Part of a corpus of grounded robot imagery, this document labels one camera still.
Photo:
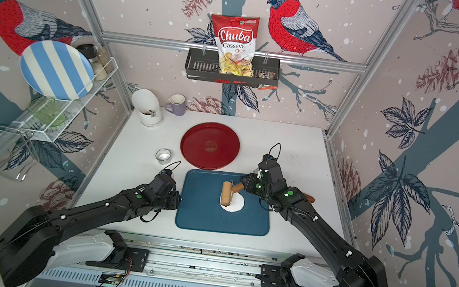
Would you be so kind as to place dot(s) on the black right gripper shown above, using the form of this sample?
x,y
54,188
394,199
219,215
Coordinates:
x,y
250,179

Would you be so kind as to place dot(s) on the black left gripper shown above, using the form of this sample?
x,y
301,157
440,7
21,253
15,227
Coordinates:
x,y
176,200

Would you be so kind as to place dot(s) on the white dough piece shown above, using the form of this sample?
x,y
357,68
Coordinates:
x,y
236,203

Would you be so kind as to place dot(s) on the wooden rolling pin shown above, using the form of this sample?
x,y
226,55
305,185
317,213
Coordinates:
x,y
227,189

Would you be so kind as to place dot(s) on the teal plastic tray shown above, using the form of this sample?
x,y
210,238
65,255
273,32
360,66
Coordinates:
x,y
200,208

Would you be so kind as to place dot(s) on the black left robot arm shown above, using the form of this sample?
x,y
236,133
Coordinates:
x,y
26,246

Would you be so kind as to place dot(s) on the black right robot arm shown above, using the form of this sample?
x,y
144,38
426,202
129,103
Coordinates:
x,y
349,266

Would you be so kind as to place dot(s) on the small round metal cutter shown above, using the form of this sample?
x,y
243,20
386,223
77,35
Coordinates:
x,y
163,156

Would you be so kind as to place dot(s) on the round red tray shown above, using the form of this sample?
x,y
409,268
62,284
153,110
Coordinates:
x,y
210,146

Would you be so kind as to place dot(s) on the white cutlery holder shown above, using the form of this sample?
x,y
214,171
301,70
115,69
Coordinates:
x,y
147,106

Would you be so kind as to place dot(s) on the purple mug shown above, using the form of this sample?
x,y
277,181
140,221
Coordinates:
x,y
176,105

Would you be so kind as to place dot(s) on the green glass cup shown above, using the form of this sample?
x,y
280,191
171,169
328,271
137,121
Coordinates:
x,y
47,111

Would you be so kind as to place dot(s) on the red cassava chips bag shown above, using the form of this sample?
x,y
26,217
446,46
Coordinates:
x,y
235,38

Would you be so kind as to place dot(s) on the dark lid spice jar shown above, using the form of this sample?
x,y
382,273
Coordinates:
x,y
89,51

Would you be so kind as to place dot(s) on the blue white striped plate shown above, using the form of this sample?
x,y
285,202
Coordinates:
x,y
57,70

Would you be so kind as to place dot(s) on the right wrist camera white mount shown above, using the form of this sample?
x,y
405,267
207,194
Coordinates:
x,y
269,164

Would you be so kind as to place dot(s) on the metal spatula wooden handle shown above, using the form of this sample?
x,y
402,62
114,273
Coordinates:
x,y
310,198

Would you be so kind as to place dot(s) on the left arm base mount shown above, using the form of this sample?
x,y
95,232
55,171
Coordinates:
x,y
121,256

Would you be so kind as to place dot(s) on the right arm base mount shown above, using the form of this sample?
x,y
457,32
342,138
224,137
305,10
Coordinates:
x,y
279,276

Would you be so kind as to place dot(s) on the black wire wall basket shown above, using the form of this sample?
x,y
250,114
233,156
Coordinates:
x,y
205,66

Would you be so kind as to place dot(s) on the white wire wall shelf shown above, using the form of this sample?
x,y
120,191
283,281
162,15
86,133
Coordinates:
x,y
41,135

